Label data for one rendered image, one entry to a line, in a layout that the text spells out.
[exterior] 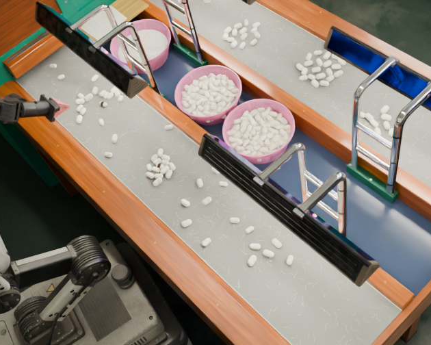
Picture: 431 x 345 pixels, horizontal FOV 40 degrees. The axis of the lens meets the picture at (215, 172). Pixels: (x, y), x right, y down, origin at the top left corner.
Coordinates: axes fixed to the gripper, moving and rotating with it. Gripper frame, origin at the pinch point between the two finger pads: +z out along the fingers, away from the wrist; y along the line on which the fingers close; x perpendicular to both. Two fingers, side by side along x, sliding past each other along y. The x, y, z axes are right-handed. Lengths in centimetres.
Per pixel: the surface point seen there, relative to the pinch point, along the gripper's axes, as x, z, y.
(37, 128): 15.3, -3.7, 9.9
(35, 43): -6.7, 7.6, 40.9
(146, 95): -10.5, 26.8, -11.6
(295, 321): 6, 10, -117
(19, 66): 2.3, 0.6, 37.9
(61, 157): 15.9, -4.5, -10.0
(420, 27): -56, 200, -27
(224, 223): 2, 16, -76
